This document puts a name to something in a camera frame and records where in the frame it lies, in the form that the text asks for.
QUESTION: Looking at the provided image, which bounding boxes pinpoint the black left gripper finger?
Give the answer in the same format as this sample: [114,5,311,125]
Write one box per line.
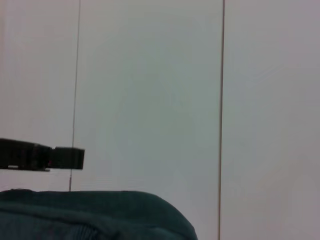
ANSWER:
[0,137,86,173]

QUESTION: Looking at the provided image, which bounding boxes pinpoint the dark teal fabric lunch bag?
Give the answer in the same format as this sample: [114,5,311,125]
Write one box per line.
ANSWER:
[0,188,199,240]

